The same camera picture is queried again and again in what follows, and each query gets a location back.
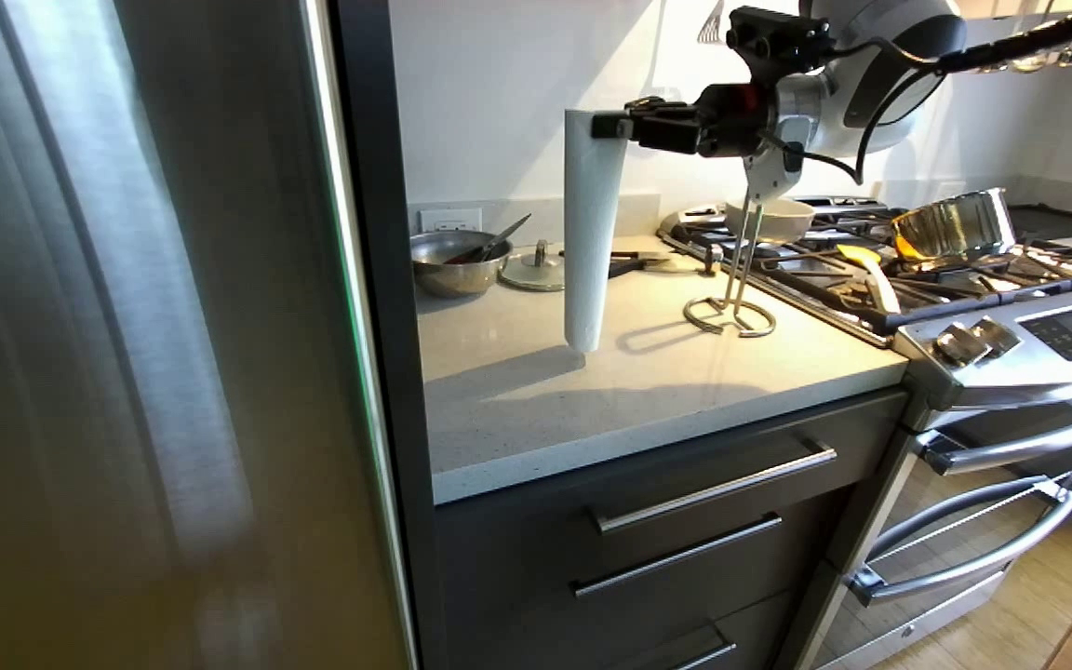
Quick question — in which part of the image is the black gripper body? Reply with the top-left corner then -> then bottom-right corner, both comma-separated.
624,82 -> 775,159

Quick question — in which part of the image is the white paper towel roll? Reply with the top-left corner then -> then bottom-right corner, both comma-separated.
562,110 -> 632,361

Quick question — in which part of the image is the metal paper towel stand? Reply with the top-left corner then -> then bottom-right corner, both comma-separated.
682,183 -> 782,344

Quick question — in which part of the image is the hanging slotted spatula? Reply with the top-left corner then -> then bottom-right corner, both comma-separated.
694,0 -> 732,50

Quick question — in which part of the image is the glass pot lid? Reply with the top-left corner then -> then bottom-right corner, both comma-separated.
500,240 -> 574,297

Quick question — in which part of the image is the yellow silicone spatula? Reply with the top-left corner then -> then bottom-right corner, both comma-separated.
832,244 -> 909,319

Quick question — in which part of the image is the metal bowl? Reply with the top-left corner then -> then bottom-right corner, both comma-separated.
409,229 -> 517,301

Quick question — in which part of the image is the stainless steel loaf pan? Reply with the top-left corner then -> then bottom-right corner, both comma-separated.
888,185 -> 1019,271

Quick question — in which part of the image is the dark grey side panel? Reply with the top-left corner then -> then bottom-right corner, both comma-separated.
328,0 -> 441,670

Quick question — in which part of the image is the silver stove knob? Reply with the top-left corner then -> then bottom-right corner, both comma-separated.
934,323 -> 992,374
975,317 -> 1024,357

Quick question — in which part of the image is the stainless steel gas stove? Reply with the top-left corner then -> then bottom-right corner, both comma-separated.
655,183 -> 1072,670

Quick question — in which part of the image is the dark grey drawer cabinet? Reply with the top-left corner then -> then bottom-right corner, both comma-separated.
418,385 -> 913,670

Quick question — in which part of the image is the stainless steel refrigerator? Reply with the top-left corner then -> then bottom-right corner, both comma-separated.
0,0 -> 420,670

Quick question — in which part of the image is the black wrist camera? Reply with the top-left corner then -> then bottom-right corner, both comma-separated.
720,5 -> 838,75

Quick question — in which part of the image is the black handled kitchen tool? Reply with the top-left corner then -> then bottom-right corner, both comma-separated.
605,251 -> 652,282

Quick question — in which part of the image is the black handled spoon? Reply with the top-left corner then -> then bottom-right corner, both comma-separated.
469,211 -> 537,263

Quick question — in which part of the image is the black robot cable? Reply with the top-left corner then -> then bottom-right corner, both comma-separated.
791,0 -> 1072,190

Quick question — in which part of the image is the steel oven door handle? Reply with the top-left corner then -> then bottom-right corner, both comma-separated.
913,395 -> 1072,482

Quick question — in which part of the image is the steel oven drawer handle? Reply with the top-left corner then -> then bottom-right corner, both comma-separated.
846,477 -> 1072,611

